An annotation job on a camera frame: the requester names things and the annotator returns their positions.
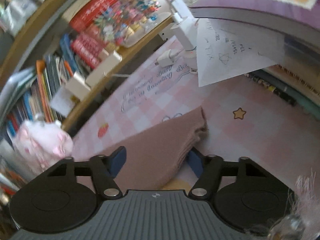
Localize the purple pink knit sweater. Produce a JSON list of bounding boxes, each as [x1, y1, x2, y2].
[[100, 107, 208, 192]]

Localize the white pink plush bunny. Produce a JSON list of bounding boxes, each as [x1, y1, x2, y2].
[[12, 120, 74, 174]]

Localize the white small storage box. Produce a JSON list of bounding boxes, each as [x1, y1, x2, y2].
[[65, 72, 91, 101]]

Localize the fluffy white sleeve cuff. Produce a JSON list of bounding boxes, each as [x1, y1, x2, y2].
[[290, 171, 319, 239]]

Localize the row of upright books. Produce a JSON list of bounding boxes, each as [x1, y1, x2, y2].
[[1, 33, 89, 141]]

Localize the white charger plug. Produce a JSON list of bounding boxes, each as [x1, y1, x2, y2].
[[155, 49, 182, 68]]

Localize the white paper with handwriting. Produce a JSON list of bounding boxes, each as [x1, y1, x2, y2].
[[196, 18, 285, 87]]

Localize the white wooden bookshelf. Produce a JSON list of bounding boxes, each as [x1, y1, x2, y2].
[[0, 0, 176, 133]]

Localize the colourful figurines in clear box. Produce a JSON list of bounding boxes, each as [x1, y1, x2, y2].
[[87, 0, 171, 50]]

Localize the red gift box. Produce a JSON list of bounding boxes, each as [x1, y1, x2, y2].
[[69, 0, 118, 32]]

